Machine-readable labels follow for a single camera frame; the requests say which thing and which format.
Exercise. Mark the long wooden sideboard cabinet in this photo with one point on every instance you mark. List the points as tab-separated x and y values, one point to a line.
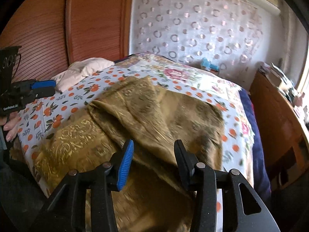
284	137

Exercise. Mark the wooden wardrobe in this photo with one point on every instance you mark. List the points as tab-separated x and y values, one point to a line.
52	34

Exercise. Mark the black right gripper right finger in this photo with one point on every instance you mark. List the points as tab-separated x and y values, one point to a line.
243	209

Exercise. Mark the sheer circle-pattern curtain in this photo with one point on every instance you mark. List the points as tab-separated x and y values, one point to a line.
233	35

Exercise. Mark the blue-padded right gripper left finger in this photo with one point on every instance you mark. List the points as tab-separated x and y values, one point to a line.
64	210

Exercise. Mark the dark blue blanket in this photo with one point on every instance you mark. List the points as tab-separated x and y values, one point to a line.
261	180

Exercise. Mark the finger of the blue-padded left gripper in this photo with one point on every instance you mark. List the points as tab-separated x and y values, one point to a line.
43	84

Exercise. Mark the stack of papers and boxes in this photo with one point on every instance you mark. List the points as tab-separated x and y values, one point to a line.
279	80

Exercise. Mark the left hand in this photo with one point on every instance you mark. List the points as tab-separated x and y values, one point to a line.
10	125

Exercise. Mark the orange-print white bed sheet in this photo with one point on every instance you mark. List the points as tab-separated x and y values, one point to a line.
41	119

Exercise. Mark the beige window drape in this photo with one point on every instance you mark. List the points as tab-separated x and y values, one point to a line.
295	47

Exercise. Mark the blue tissue box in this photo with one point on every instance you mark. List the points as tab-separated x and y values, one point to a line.
208	66

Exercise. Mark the beige folded cloth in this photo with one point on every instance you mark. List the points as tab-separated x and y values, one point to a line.
79	70

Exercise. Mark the floral quilt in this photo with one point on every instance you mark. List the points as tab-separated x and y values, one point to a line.
170	70

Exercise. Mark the olive patterned garment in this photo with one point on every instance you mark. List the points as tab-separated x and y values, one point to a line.
154	118

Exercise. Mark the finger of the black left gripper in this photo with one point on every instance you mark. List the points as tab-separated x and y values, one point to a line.
38	93

